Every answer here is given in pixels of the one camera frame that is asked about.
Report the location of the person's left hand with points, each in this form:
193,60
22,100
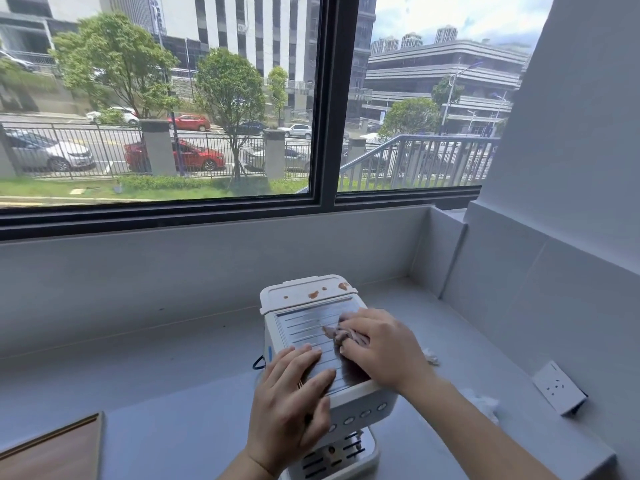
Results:
285,409

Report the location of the person's right hand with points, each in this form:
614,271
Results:
390,349

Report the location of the small white tissue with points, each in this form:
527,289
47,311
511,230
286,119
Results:
430,355

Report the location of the grey-brown cleaning cloth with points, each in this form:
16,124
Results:
345,337

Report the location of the white and steel coffee machine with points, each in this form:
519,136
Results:
300,294

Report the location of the person's right forearm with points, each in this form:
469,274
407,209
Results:
465,429

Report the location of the dark grey car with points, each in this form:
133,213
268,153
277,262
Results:
295,159

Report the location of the grey stair railing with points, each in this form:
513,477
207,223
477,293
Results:
425,139

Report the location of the round leafy tree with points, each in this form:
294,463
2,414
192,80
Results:
410,117

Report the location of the wooden tray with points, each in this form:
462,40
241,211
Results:
50,454

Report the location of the large red car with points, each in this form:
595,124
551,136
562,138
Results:
200,157

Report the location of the black fence with stone pillars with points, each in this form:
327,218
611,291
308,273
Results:
157,144

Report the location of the grey tiered building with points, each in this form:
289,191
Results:
440,59

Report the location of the small red car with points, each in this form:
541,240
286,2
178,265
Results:
192,122

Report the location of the slim tree with bare trunk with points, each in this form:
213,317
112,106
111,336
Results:
230,89

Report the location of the white car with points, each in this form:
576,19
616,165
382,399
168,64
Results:
127,114

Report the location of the silver car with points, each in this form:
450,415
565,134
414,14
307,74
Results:
50,152

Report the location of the tall white building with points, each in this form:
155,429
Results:
225,19

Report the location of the large leafy tree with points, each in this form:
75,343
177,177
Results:
110,54

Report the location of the white wall socket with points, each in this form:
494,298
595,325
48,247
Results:
555,387

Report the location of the black window frame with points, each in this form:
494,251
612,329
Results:
332,94

